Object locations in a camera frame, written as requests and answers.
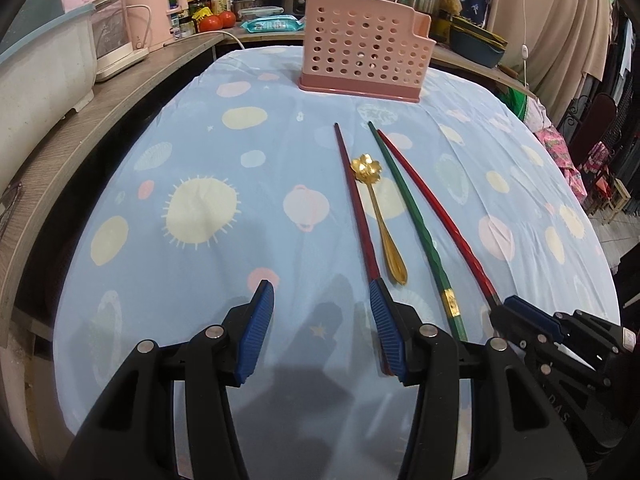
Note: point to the red tomato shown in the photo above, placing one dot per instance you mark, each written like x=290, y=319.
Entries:
x=210, y=21
x=227, y=18

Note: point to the dark maroon chopstick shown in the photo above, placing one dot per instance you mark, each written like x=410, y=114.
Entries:
x=354, y=200

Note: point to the dark blue baking dish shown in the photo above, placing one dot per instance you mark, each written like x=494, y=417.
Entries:
x=472, y=52

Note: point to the pink perforated plastic basket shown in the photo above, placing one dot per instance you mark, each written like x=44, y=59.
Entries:
x=360, y=91

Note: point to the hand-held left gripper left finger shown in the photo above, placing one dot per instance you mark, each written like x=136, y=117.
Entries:
x=255, y=330

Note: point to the dark framed eyeglasses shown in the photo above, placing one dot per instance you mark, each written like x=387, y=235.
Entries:
x=10, y=205

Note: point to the pink electric kettle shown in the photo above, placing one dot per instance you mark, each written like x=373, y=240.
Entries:
x=155, y=5

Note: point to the dark ornate chair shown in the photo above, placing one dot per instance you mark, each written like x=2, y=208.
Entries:
x=592, y=125

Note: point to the clear lidded food container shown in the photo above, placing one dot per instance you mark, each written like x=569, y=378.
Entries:
x=260, y=11

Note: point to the white tub blue rim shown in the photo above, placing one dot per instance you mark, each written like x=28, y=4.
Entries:
x=40, y=85

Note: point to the yellow rimmed baking dish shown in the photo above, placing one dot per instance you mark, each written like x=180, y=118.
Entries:
x=480, y=34

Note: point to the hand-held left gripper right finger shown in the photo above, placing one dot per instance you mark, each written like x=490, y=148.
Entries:
x=387, y=330

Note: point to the red twisted chopstick gold band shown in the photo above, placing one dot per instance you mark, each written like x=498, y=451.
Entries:
x=470, y=256

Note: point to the blue wet wipes pack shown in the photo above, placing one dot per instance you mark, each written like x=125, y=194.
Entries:
x=272, y=25

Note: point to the grey-green perforated panel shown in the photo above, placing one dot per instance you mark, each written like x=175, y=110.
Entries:
x=37, y=5

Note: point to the gold flower spoon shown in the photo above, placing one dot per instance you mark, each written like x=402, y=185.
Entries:
x=365, y=170

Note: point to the blue printed tablecloth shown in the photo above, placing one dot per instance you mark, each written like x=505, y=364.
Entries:
x=200, y=160

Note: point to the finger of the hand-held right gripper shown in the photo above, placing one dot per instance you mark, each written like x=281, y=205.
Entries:
x=590, y=335
x=515, y=327

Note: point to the beige curtain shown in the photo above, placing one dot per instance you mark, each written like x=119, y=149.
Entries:
x=550, y=35

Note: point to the green plastic basin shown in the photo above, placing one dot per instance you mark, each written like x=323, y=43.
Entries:
x=520, y=102

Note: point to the white glass-topped appliance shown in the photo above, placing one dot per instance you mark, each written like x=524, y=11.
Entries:
x=115, y=45

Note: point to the small pot glass lid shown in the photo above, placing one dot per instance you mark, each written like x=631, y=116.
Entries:
x=252, y=0

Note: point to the pink floral cloth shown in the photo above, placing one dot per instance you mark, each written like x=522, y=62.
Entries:
x=555, y=145

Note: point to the small dark jar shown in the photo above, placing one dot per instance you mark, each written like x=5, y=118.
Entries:
x=184, y=25

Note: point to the yellowish stuffed toy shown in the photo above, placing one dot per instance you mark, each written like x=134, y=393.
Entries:
x=451, y=4

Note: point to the yellow labelled jar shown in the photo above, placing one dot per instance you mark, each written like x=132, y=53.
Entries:
x=199, y=14

